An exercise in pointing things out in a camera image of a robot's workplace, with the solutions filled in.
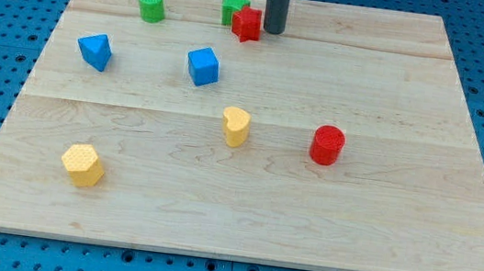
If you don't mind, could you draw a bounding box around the yellow heart block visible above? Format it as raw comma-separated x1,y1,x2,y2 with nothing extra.
222,107,252,148

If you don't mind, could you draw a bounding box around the blue cube block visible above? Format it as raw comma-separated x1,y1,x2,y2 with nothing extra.
187,47,219,86

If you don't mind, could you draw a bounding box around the red cylinder block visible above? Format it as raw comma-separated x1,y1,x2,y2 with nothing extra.
310,125,346,165

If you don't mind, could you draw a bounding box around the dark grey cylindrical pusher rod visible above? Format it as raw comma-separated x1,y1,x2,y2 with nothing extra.
264,0,290,35

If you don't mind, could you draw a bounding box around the green cylinder block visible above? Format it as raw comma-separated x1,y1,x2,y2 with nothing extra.
138,0,165,23

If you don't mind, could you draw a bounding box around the blue triangular prism block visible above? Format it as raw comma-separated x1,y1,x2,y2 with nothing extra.
78,34,112,72

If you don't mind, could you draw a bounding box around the light wooden board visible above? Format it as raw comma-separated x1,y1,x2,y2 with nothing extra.
0,0,484,271

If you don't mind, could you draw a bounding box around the yellow hexagon block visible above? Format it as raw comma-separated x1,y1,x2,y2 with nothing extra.
61,143,105,187

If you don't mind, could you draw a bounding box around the red star block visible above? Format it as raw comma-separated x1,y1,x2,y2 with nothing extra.
231,6,262,42

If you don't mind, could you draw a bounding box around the green star block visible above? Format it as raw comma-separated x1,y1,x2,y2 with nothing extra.
220,0,251,26

